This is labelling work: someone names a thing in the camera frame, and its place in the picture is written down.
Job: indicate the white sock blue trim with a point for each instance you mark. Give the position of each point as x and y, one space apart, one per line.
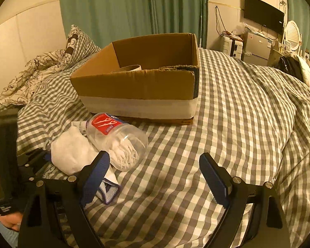
109 193

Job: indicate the tape roll in box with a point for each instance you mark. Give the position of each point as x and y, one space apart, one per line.
128 68

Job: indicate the white oval mirror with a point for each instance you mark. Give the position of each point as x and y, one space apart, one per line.
292 36

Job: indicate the white tower appliance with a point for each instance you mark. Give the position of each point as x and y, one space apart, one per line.
226 44

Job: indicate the small white tube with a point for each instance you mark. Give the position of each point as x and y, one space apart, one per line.
78 126

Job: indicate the black wall television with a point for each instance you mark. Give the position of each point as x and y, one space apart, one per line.
263 14

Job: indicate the brown patterned pillow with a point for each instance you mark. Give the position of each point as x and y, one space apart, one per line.
71 41

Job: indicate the black bag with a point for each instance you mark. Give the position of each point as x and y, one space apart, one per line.
289 67

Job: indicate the clear plastic bottle red label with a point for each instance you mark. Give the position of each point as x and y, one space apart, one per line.
118 137

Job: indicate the silver mini fridge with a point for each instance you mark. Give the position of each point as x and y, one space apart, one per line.
257 47

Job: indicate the person's left hand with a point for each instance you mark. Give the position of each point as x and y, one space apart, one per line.
9 221

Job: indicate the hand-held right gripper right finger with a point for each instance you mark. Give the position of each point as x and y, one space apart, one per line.
214 180

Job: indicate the white upright pole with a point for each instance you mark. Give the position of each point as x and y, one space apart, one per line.
201 23

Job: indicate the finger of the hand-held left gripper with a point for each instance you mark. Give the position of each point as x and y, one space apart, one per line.
33 160

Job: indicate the white cloth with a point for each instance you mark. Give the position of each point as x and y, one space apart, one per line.
72 149

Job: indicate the floral print quilt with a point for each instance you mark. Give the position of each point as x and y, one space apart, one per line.
28 75

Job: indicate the cardboard box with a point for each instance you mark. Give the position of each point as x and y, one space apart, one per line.
134 90

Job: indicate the clear plastic bag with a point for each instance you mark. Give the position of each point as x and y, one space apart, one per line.
239 29

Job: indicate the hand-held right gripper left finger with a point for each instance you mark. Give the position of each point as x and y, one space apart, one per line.
95 178

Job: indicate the white cushion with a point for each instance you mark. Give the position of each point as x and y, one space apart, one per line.
306 69

